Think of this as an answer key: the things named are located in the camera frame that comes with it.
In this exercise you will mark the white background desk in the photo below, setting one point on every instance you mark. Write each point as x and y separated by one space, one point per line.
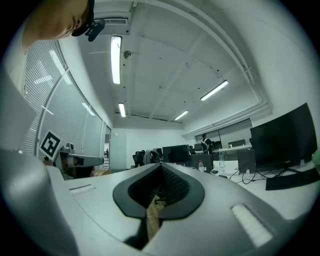
232 149

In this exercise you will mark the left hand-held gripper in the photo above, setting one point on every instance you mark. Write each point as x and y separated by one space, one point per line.
50 145

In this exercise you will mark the ceiling air vent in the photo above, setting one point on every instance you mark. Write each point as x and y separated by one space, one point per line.
115 21

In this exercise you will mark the red-capped plastic bottle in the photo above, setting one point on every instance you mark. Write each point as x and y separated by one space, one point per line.
201 165

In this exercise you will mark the clear plastic bottle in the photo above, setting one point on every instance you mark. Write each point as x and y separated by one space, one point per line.
221 160

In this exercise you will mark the grey office chair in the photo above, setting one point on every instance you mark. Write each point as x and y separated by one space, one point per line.
150 157

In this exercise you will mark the black head-worn camera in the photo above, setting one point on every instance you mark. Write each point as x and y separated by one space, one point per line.
93 28

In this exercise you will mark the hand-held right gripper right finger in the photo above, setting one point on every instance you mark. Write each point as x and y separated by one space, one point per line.
212 212

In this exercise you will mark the black office chair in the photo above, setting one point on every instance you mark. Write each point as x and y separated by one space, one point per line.
138 158

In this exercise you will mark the black keyboard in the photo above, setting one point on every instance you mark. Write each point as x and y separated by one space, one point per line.
292 179

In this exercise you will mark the round ceiling sensor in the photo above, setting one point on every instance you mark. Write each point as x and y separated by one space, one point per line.
127 54

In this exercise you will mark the cardboard box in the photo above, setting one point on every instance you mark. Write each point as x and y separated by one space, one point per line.
102 172

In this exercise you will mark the long ceiling light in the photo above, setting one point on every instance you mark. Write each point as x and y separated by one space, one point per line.
116 60
181 115
122 110
214 90

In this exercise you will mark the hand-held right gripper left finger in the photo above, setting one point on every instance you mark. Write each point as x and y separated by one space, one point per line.
95 200

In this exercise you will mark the person's head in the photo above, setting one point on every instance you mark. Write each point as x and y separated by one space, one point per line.
52 20

